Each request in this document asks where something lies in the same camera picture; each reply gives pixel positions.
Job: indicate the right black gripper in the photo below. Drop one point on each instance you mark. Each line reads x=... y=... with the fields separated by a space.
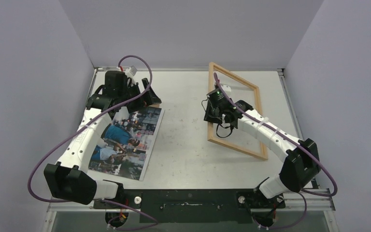
x=211 y=108

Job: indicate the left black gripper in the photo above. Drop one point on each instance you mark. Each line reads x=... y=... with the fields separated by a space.
x=149 y=98

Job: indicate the colour photo print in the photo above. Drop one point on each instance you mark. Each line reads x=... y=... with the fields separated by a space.
x=125 y=146

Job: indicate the wooden picture frame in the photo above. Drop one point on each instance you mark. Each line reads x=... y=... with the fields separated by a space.
x=212 y=132

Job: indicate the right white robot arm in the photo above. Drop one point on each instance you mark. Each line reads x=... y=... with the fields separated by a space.
x=298 y=156

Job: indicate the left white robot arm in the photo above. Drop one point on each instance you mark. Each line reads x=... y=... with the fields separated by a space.
x=67 y=179

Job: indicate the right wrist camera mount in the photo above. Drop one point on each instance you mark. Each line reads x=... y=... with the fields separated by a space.
x=225 y=87

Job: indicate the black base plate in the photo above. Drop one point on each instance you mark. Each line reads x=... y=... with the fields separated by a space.
x=195 y=205

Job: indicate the aluminium rail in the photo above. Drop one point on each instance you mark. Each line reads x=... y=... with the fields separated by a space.
x=293 y=202

